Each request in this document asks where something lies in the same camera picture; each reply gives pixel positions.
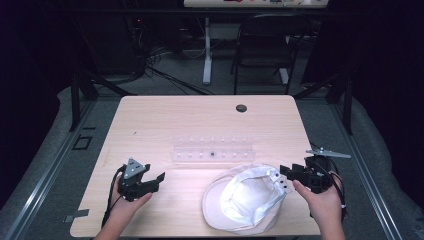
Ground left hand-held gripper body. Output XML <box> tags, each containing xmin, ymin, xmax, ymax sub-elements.
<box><xmin>117</xmin><ymin>157</ymin><xmax>160</xmax><ymax>203</ymax></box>

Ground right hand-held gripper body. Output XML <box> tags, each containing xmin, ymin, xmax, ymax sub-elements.
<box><xmin>303</xmin><ymin>147</ymin><xmax>352</xmax><ymax>195</ymax></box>

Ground white cap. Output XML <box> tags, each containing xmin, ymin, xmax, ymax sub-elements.
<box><xmin>201</xmin><ymin>162</ymin><xmax>292</xmax><ymax>236</ymax></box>

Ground person's left hand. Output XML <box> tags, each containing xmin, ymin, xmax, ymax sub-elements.
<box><xmin>109</xmin><ymin>179</ymin><xmax>153</xmax><ymax>224</ymax></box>

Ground person's right hand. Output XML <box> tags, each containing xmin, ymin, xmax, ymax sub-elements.
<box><xmin>292</xmin><ymin>172</ymin><xmax>345</xmax><ymax>231</ymax></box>

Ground grey tape strip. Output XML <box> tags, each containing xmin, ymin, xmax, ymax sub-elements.
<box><xmin>62</xmin><ymin>208</ymin><xmax>91</xmax><ymax>224</ymax></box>

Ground clear acrylic rack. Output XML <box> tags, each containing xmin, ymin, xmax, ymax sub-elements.
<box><xmin>170</xmin><ymin>134</ymin><xmax>257</xmax><ymax>165</ymax></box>

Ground black tape square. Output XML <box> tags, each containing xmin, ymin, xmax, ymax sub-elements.
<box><xmin>71</xmin><ymin>134</ymin><xmax>94</xmax><ymax>151</ymax></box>

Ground black metal stand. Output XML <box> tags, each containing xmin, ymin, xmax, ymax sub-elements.
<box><xmin>69</xmin><ymin>70</ymin><xmax>138</xmax><ymax>133</ymax></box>
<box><xmin>292</xmin><ymin>73</ymin><xmax>355</xmax><ymax>136</ymax></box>

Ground black chair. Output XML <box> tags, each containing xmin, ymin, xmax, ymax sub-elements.
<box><xmin>230</xmin><ymin>13</ymin><xmax>310</xmax><ymax>96</ymax></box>

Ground white desk leg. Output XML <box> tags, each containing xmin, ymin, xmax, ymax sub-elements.
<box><xmin>202</xmin><ymin>17</ymin><xmax>214</xmax><ymax>86</ymax></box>

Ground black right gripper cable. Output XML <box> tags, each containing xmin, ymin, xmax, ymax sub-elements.
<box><xmin>309</xmin><ymin>142</ymin><xmax>348</xmax><ymax>222</ymax></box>

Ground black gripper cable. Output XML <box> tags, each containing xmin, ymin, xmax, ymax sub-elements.
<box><xmin>100</xmin><ymin>164</ymin><xmax>125</xmax><ymax>229</ymax></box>
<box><xmin>309</xmin><ymin>142</ymin><xmax>348</xmax><ymax>222</ymax></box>

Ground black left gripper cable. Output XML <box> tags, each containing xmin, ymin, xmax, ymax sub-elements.
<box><xmin>100</xmin><ymin>164</ymin><xmax>125</xmax><ymax>229</ymax></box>

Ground aluminium floor rail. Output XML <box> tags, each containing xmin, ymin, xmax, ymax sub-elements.
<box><xmin>2</xmin><ymin>99</ymin><xmax>98</xmax><ymax>240</ymax></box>
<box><xmin>328</xmin><ymin>101</ymin><xmax>404</xmax><ymax>240</ymax></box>

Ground black floor cables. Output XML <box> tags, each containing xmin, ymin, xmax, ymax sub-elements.
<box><xmin>124</xmin><ymin>16</ymin><xmax>214</xmax><ymax>97</ymax></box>

